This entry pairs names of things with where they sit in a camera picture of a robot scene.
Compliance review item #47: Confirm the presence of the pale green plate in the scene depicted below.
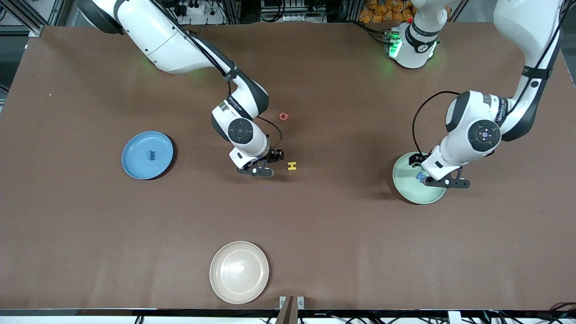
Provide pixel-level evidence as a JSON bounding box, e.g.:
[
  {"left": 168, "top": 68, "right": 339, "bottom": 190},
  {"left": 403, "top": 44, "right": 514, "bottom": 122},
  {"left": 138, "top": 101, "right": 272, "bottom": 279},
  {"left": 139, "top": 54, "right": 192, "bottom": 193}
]
[{"left": 392, "top": 152, "right": 447, "bottom": 205}]

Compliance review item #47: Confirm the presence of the beige plate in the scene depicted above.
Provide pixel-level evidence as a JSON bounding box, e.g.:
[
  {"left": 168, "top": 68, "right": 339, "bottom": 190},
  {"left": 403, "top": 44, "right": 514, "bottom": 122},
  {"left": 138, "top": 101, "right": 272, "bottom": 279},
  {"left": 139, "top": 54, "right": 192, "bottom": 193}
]
[{"left": 209, "top": 241, "right": 270, "bottom": 305}]

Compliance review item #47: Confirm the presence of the blue plate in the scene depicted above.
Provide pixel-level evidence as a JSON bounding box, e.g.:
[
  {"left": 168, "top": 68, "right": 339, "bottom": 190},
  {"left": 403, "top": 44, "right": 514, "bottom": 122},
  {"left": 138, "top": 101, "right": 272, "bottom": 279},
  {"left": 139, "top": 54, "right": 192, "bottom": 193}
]
[{"left": 121, "top": 130, "right": 175, "bottom": 180}]

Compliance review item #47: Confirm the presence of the black equipment rack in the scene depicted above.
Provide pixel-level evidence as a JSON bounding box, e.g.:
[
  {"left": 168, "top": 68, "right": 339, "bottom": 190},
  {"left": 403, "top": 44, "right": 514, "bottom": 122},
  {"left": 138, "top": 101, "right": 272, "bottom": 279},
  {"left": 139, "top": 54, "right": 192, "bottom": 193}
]
[{"left": 260, "top": 0, "right": 327, "bottom": 23}]

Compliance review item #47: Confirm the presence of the bag of orange items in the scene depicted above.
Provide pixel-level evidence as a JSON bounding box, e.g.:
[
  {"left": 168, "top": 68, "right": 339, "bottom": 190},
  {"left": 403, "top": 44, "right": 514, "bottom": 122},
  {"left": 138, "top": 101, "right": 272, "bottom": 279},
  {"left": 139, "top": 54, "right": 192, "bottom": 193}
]
[{"left": 359, "top": 0, "right": 414, "bottom": 23}]

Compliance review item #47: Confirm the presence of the white power strip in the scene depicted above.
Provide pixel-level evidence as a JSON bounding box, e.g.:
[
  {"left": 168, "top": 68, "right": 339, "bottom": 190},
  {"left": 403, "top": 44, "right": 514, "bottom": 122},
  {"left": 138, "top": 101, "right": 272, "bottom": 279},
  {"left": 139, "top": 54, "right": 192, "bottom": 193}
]
[{"left": 180, "top": 0, "right": 225, "bottom": 25}]

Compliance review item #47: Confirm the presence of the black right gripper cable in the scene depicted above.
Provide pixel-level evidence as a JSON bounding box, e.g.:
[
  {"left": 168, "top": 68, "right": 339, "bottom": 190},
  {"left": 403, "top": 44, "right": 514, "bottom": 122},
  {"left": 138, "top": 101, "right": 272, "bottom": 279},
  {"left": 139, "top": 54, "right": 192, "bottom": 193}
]
[{"left": 162, "top": 0, "right": 284, "bottom": 152}]

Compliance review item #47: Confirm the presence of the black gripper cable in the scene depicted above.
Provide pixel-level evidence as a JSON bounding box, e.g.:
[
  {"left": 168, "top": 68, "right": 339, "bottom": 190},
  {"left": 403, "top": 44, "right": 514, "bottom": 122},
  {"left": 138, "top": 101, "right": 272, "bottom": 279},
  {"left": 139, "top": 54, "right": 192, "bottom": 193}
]
[
  {"left": 162, "top": 0, "right": 284, "bottom": 152},
  {"left": 413, "top": 0, "right": 565, "bottom": 158}
]

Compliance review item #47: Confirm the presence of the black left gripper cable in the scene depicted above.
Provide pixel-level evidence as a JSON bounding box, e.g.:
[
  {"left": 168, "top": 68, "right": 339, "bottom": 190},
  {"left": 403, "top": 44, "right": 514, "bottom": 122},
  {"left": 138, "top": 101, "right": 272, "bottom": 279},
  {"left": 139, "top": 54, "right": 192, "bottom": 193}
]
[{"left": 413, "top": 0, "right": 565, "bottom": 158}]

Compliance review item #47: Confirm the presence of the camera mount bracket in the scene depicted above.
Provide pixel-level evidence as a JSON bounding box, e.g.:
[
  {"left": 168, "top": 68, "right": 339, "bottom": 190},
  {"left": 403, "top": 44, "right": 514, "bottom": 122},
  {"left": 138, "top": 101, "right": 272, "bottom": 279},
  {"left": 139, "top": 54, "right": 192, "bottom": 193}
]
[{"left": 275, "top": 296, "right": 305, "bottom": 324}]

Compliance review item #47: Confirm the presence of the aluminium frame post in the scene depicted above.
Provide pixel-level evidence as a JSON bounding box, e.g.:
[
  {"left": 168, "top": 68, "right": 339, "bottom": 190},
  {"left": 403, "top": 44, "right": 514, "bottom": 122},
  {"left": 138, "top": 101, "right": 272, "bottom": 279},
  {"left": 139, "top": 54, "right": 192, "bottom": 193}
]
[{"left": 43, "top": 0, "right": 75, "bottom": 27}]

